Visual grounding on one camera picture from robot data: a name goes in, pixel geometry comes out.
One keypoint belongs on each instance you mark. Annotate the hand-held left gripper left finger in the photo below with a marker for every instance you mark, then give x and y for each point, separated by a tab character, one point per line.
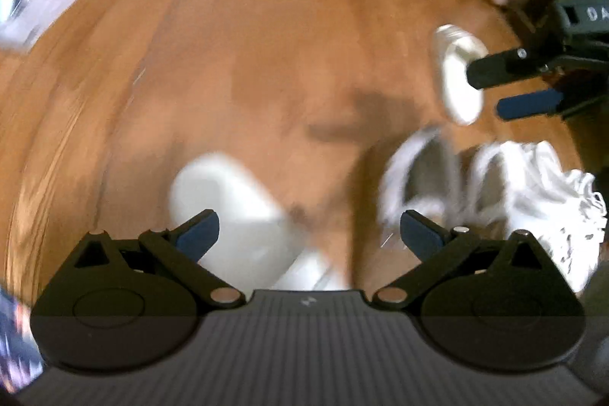
200	232

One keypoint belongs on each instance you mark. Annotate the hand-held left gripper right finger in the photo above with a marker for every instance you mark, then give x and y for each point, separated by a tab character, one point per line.
418	235

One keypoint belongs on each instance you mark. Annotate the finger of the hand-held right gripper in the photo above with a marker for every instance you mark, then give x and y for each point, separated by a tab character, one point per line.
495	68
528	104

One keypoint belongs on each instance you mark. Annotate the cream ribbed slide sandal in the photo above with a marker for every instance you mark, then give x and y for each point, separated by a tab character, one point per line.
456	101
228	206

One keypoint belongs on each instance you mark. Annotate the tan fleece-lined boot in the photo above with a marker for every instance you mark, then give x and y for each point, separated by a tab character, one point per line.
428	177

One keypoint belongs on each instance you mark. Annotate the white lace-up sneaker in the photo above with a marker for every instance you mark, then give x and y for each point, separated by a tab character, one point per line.
537	196

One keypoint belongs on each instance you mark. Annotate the white blue packet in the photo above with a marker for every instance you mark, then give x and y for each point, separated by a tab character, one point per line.
28	6

